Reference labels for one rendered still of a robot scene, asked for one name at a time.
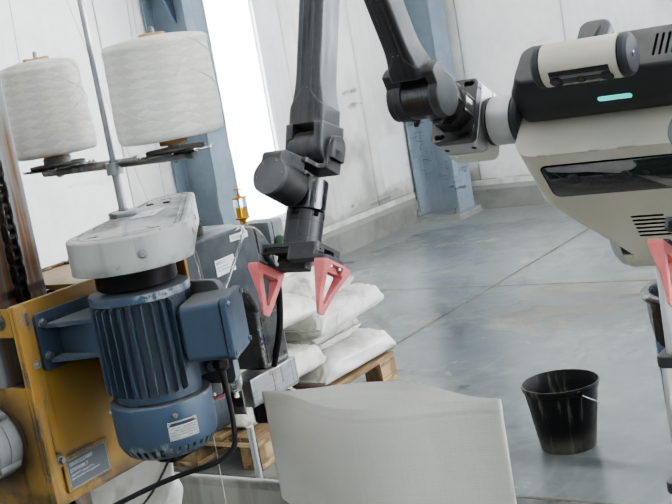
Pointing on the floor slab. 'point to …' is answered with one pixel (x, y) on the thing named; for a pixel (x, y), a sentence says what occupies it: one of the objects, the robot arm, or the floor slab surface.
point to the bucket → (564, 409)
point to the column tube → (11, 370)
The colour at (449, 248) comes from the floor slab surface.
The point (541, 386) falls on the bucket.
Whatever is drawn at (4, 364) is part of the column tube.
